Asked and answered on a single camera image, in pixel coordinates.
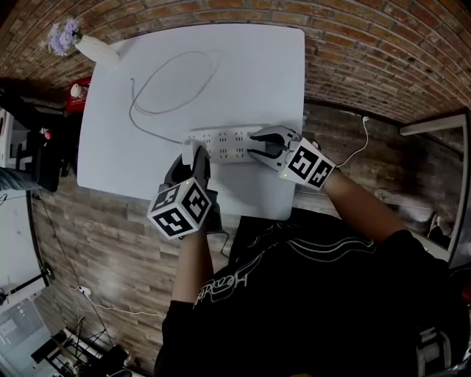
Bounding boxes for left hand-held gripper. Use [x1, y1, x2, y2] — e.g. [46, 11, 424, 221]
[146, 144, 224, 241]

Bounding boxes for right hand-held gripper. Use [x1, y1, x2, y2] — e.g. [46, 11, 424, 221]
[246, 125, 337, 191]

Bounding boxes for white cable with plug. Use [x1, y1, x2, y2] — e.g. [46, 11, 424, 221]
[127, 49, 222, 166]

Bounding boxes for white power strip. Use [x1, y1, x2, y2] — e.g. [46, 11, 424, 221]
[183, 123, 296, 166]

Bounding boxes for person's right forearm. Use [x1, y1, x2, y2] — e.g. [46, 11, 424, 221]
[323, 169, 410, 244]

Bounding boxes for person's left forearm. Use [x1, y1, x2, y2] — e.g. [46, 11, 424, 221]
[171, 228, 215, 307]

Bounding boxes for white square table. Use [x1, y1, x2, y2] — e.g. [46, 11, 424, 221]
[76, 22, 306, 222]

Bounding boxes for red box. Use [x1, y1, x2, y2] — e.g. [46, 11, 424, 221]
[65, 75, 93, 113]

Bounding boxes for black office chair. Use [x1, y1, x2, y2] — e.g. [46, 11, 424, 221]
[31, 127, 73, 194]

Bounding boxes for white ribbed vase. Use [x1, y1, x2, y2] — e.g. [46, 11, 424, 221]
[75, 35, 121, 68]

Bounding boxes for dark table with white legs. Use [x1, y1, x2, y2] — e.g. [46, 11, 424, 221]
[399, 110, 471, 270]

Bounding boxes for person's black printed shirt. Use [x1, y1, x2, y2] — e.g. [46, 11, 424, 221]
[154, 211, 471, 377]

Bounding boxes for white platform with black edge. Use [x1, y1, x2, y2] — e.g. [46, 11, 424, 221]
[0, 189, 52, 296]

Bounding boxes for white box with black patches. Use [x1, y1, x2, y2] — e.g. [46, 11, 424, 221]
[0, 108, 31, 171]

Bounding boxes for black tripod stand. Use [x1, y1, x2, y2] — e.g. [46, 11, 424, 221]
[51, 316, 112, 373]

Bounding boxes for grey monitor screen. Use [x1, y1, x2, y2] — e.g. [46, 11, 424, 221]
[0, 297, 52, 369]

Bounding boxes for white floor cable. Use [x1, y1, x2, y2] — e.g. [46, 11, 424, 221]
[336, 115, 370, 169]

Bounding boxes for grey metal frame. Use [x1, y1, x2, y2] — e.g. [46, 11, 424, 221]
[415, 325, 454, 377]

